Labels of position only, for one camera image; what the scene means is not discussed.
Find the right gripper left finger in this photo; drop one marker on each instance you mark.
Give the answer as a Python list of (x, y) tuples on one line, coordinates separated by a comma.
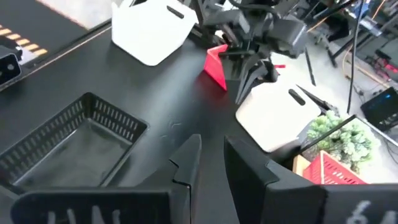
[(188, 174)]

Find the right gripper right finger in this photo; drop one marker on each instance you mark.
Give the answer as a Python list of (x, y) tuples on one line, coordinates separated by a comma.
[(248, 180)]

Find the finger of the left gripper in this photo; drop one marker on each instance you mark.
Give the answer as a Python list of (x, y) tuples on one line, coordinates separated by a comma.
[(269, 71), (248, 74)]

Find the red slotted plastic basket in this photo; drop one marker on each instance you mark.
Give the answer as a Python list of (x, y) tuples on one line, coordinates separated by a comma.
[(329, 175), (214, 67)]

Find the white plastic basket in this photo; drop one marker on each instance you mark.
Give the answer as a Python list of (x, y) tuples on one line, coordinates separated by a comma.
[(273, 121)]

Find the clear container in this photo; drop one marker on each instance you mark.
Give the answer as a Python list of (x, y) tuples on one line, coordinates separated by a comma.
[(149, 34)]

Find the black slotted plastic basket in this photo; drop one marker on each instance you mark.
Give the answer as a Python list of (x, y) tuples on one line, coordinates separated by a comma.
[(74, 149)]

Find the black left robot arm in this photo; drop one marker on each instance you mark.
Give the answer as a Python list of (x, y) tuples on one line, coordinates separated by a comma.
[(217, 18)]

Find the black table mat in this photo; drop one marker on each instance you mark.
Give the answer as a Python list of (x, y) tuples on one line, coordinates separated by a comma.
[(155, 102)]

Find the green artificial potted plant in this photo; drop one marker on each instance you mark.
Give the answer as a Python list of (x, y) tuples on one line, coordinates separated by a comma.
[(345, 140)]

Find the grey desk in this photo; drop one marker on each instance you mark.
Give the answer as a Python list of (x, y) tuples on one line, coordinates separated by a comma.
[(388, 49)]

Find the black device with blue light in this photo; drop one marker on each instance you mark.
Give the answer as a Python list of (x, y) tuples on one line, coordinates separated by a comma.
[(381, 109)]

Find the hazard striped black floor mat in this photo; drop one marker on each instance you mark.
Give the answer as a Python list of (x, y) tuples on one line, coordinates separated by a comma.
[(18, 18)]

